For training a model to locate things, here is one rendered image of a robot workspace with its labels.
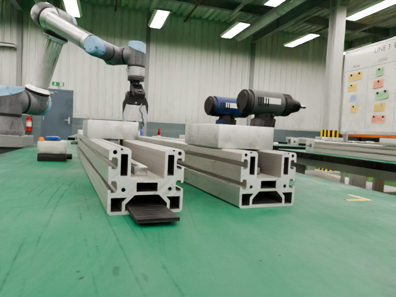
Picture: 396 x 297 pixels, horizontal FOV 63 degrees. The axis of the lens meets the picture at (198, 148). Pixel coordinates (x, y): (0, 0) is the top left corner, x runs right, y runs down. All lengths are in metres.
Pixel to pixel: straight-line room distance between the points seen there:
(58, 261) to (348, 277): 0.23
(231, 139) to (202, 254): 0.28
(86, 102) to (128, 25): 3.15
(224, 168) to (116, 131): 0.30
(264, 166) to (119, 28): 12.17
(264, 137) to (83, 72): 11.83
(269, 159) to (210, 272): 0.31
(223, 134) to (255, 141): 0.07
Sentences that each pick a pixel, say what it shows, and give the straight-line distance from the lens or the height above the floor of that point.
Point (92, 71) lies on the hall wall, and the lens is 12.28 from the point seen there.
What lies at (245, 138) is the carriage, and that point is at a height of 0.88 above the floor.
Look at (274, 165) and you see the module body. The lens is 0.54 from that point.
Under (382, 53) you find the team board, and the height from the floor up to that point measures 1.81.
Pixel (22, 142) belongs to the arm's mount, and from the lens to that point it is 1.64.
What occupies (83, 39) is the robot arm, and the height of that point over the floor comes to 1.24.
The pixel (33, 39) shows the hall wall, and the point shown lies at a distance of 12.66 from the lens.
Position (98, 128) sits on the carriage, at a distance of 0.73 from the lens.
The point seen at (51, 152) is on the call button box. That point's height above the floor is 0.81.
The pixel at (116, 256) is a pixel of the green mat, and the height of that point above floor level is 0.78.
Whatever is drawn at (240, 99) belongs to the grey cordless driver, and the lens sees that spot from 0.79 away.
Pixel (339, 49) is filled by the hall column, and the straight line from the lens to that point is 9.28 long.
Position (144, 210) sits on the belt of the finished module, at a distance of 0.42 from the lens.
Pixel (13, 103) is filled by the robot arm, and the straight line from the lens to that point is 1.72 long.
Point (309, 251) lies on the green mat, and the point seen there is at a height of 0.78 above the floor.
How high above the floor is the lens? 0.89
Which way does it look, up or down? 3 degrees down
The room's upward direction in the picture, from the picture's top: 3 degrees clockwise
